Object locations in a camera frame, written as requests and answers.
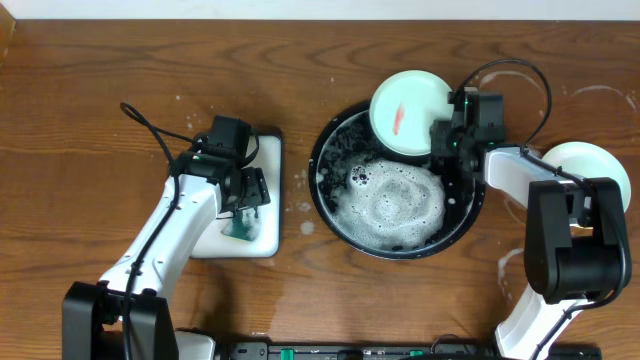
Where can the green scrubbing sponge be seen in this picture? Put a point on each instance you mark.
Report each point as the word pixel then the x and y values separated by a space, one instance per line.
pixel 245 225

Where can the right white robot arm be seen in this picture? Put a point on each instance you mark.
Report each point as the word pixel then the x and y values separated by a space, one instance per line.
pixel 576 252

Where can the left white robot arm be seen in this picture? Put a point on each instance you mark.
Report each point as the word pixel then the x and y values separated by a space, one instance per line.
pixel 215 203

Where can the mint plate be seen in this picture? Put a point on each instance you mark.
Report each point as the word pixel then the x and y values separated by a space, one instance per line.
pixel 404 107
pixel 590 161

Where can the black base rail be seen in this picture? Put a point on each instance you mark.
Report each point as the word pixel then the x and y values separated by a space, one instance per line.
pixel 444 348

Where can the rectangular black foam tray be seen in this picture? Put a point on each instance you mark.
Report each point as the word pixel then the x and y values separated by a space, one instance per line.
pixel 213 244

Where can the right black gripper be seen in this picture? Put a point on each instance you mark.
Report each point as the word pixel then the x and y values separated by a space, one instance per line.
pixel 439 132

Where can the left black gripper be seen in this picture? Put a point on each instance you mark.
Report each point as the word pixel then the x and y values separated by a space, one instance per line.
pixel 251 193

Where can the round black tray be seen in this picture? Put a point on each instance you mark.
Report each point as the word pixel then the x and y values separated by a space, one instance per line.
pixel 384 204

